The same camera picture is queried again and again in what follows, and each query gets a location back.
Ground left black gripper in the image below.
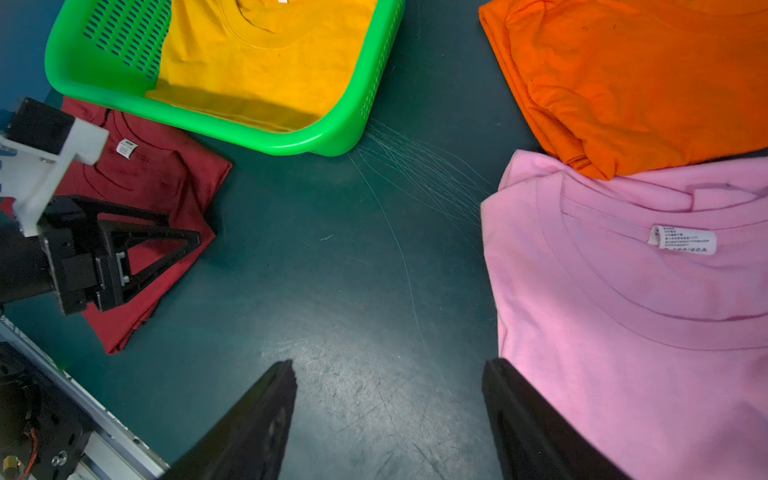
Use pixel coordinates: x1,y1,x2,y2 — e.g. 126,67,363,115
39,196,201,315

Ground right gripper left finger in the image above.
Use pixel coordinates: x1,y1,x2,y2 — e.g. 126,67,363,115
162,360,297,480

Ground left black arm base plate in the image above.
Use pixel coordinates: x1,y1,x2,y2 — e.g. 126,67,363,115
1,342,93,479

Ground orange t-shirt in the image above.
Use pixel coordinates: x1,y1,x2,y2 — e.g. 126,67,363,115
478,1,767,180

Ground green plastic perforated basket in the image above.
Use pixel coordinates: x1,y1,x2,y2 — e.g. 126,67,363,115
45,0,404,157

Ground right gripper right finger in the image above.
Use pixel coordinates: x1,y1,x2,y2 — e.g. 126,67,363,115
482,358,628,479

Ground yellow t-shirt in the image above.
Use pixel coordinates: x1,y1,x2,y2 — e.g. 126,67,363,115
147,1,376,133

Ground pink t-shirt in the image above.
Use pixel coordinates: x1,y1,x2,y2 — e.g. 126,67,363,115
481,151,767,479

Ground aluminium front rail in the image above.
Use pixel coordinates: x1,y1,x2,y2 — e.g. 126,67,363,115
1,317,170,480

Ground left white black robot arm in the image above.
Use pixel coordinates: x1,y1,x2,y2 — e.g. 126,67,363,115
1,196,201,315

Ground dark red t-shirt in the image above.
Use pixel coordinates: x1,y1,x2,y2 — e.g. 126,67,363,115
1,99,231,353

